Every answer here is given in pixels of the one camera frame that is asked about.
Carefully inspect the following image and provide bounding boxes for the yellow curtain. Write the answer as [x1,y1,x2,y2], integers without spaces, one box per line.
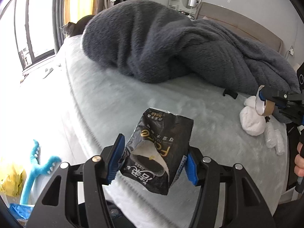
[63,0,94,24]

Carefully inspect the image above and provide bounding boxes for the beige upholstered headboard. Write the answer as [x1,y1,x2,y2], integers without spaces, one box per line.
[195,2,283,54]

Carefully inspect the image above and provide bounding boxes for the brown tape roll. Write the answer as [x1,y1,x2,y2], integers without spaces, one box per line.
[255,85,275,117]

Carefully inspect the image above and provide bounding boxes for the glass balcony door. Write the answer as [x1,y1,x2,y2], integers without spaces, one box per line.
[3,0,55,70]

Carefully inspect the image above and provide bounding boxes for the dark grey fleece blanket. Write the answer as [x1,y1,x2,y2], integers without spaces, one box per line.
[82,0,300,95]

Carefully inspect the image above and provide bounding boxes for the blue white food bag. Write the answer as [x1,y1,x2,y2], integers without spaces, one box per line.
[9,203,34,220]

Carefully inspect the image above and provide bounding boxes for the white vanity desk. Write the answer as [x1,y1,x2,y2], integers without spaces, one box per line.
[168,0,196,20]

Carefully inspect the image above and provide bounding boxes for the bubble wrap roll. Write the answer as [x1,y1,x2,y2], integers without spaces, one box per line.
[264,121,285,155]

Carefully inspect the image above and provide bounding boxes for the grey cat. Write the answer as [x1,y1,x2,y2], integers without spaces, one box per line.
[60,14,94,37]

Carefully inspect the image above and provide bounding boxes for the blue plush toy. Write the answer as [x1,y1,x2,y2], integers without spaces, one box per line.
[20,139,62,205]

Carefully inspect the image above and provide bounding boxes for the black tissue pack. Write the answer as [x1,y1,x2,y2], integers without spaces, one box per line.
[120,108,194,195]

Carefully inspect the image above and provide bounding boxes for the white tissue ball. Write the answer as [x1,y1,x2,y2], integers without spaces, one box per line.
[244,96,256,108]
[240,106,266,136]

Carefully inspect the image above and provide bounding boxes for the black plastic half ring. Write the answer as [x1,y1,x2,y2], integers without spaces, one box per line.
[222,88,239,100]

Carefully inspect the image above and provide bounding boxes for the grey slipper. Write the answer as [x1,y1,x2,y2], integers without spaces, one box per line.
[43,67,54,79]

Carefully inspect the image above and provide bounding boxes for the yellow plastic bag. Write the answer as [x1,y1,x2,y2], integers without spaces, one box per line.
[0,163,26,197]

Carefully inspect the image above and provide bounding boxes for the grey curtain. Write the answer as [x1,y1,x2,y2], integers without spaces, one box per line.
[52,0,64,54]

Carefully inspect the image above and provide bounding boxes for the person's right hand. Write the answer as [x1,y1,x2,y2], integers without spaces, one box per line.
[294,142,304,177]

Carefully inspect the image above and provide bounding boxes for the bed with grey sheet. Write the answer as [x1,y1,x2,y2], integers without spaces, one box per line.
[57,34,289,228]

